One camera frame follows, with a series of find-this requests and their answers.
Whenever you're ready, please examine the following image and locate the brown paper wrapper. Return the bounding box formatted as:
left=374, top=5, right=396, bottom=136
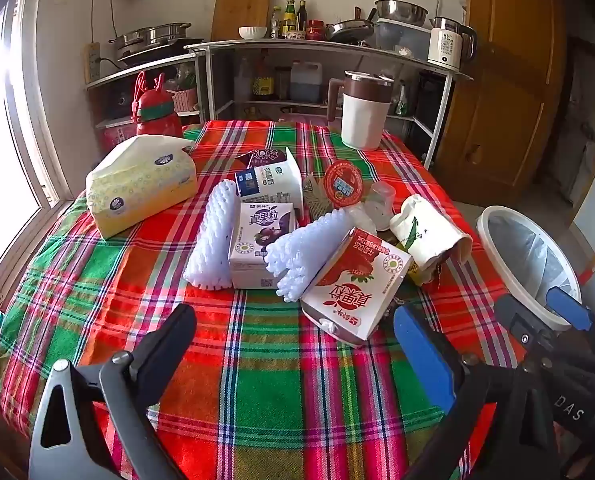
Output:
left=301, top=174, right=334, bottom=223

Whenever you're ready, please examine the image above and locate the pink basket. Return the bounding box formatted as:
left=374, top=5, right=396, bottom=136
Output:
left=168, top=87, right=199, bottom=113

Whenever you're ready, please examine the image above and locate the red antler water bottle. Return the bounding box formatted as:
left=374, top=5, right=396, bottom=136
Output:
left=130, top=71, right=184, bottom=139

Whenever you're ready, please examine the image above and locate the pink lidded storage box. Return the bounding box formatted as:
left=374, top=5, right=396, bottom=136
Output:
left=278, top=112, right=329, bottom=124

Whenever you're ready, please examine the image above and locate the clear plastic cup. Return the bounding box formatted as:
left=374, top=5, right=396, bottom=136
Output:
left=365, top=182, right=395, bottom=231

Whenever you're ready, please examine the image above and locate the red juice carton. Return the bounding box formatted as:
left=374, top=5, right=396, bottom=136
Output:
left=300, top=227, right=413, bottom=348

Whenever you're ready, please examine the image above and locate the brown white lidded jug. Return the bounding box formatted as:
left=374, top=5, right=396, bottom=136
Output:
left=327, top=71, right=395, bottom=151

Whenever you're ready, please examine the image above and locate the white oil jug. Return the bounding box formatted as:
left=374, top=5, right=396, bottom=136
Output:
left=288, top=60, right=324, bottom=103

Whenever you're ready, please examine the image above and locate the black pot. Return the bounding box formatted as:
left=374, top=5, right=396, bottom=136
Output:
left=105, top=85, right=138, bottom=116

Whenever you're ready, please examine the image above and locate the white blue milk carton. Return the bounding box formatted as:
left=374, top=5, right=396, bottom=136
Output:
left=234, top=147, right=305, bottom=221

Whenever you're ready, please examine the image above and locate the green yellow label bottle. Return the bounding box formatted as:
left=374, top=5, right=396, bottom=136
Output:
left=282, top=0, right=298, bottom=38

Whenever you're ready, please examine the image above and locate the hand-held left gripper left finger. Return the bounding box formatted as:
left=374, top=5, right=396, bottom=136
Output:
left=28, top=302, right=198, bottom=480

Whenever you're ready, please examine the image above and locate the red lid yogurt cup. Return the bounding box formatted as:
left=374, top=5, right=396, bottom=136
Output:
left=324, top=160, right=364, bottom=210

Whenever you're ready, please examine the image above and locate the wooden cutting board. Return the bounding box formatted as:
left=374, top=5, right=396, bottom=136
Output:
left=211, top=0, right=274, bottom=42

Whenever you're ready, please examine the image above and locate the white electric kettle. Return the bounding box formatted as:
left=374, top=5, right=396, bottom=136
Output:
left=427, top=16, right=478, bottom=72

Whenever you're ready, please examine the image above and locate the steel mixing bowl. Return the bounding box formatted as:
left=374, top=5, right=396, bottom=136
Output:
left=374, top=0, right=429, bottom=27

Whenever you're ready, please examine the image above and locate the black induction cooker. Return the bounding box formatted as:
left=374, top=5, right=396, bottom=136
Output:
left=118, top=37, right=206, bottom=67

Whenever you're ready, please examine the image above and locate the clear plastic storage box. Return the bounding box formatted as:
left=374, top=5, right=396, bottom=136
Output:
left=372, top=18, right=434, bottom=61

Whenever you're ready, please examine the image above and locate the crushed white paper cup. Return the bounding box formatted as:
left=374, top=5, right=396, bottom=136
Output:
left=390, top=194, right=473, bottom=273

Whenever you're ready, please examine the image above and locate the translucent bin liner bag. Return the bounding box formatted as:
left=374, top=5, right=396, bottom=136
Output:
left=487, top=215, right=578, bottom=311

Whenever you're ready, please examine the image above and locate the white window frame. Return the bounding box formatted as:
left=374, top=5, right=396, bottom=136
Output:
left=0, top=0, right=73, bottom=311

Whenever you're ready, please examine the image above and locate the steel wok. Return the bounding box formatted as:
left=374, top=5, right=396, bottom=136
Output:
left=325, top=7, right=378, bottom=45

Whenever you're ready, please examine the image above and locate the large white metal shelf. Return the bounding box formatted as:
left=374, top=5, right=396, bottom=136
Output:
left=185, top=37, right=473, bottom=171

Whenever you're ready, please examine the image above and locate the red green plaid tablecloth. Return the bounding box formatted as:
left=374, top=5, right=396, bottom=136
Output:
left=0, top=119, right=528, bottom=480

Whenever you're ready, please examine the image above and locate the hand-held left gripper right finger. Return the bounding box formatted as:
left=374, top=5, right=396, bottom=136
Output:
left=392, top=304, right=561, bottom=480

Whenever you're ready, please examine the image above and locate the steel steamer pot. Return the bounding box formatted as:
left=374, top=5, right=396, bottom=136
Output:
left=109, top=22, right=192, bottom=52

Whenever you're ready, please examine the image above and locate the purple snack wrapper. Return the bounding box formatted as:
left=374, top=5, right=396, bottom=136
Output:
left=235, top=149, right=283, bottom=171

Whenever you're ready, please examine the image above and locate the white round trash bin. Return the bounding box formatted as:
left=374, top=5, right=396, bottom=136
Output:
left=476, top=205, right=583, bottom=332

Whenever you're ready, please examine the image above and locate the wooden door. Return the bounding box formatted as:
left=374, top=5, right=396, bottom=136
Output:
left=435, top=0, right=568, bottom=206

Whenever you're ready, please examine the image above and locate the beige power strip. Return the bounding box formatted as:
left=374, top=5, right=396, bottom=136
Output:
left=84, top=42, right=102, bottom=85

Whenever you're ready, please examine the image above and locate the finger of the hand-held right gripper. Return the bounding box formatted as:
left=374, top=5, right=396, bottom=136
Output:
left=546, top=286, right=595, bottom=356
left=494, top=295, right=558, bottom=361

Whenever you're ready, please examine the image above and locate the small white metal shelf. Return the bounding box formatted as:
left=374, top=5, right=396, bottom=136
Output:
left=85, top=52, right=211, bottom=153

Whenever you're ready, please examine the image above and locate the yellow snack wrapper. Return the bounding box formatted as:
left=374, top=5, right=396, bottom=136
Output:
left=396, top=242, right=435, bottom=287

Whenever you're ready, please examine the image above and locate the white foam fruit net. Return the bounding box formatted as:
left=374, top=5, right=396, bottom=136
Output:
left=265, top=208, right=361, bottom=303
left=184, top=180, right=242, bottom=291

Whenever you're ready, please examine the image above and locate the purple juice carton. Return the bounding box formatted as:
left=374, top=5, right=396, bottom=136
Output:
left=228, top=202, right=298, bottom=290

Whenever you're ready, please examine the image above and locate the yellow white tissue pack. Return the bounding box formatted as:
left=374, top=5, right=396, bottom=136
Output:
left=86, top=135, right=199, bottom=240

